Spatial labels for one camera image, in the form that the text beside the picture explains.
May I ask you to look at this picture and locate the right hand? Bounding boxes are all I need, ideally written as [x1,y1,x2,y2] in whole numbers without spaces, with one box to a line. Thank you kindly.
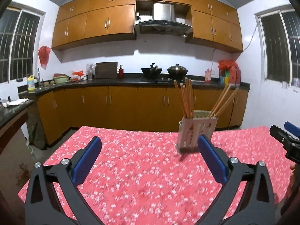
[289,163,297,186]

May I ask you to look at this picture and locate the red containers with bag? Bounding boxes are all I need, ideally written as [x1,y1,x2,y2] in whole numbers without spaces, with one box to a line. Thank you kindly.
[218,60,241,86]

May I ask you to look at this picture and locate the wooden lower cabinets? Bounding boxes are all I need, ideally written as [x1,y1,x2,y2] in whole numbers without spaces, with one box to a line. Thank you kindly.
[37,85,249,146]

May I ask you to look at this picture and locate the wooden cabinets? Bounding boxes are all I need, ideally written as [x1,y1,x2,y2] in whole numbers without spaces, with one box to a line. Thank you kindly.
[52,0,243,53]
[37,85,249,146]

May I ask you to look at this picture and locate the red floral tablecloth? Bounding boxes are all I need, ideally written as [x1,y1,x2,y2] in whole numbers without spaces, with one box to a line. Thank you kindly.
[18,125,296,225]

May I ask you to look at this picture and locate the right barred window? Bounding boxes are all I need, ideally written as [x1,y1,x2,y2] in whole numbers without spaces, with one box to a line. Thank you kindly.
[258,8,299,88]

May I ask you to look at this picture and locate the barred window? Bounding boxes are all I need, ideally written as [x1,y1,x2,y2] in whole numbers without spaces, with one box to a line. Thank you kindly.
[258,8,299,88]
[0,8,40,83]

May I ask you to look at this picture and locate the beige perforated utensil holder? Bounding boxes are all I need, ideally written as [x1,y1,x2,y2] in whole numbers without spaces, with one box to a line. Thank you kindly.
[175,110,218,153]

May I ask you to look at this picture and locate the pink bottle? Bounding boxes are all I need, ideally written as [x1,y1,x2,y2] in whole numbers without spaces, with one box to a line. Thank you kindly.
[204,69,212,83]

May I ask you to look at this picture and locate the yellow detergent bottle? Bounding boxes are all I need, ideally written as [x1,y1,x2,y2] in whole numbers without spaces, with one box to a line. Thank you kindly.
[27,75,35,92]

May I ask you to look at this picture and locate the green bowl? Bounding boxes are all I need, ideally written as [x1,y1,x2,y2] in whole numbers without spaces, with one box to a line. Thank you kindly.
[53,74,70,84]

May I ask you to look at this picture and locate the black wok with lid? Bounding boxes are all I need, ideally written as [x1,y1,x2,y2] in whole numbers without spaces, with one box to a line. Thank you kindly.
[167,64,188,81]

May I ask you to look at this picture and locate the orange plastic bag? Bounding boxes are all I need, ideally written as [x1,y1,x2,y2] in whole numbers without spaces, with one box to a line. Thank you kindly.
[71,70,84,82]

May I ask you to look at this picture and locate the dark cutting board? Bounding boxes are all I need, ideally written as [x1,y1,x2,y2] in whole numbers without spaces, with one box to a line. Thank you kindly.
[95,61,117,79]

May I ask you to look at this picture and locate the black wok with utensil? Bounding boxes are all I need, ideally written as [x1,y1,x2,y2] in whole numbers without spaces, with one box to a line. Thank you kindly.
[141,62,162,80]

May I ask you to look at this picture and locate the red hanging plastic bag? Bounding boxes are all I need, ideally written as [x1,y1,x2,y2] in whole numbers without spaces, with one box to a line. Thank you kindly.
[38,46,51,70]

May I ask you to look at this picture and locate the red sauce bottle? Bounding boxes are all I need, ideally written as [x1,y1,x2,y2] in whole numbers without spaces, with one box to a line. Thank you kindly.
[118,65,124,79]

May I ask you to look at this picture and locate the steel range hood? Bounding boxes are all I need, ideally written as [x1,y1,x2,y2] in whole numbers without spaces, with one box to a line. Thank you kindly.
[135,1,192,37]

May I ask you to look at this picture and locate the left barred window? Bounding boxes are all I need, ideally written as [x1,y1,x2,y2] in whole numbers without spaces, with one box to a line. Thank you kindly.
[0,8,40,83]

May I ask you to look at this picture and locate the wooden upper cabinets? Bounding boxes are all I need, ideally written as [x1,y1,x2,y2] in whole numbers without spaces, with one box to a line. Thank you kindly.
[52,0,243,53]

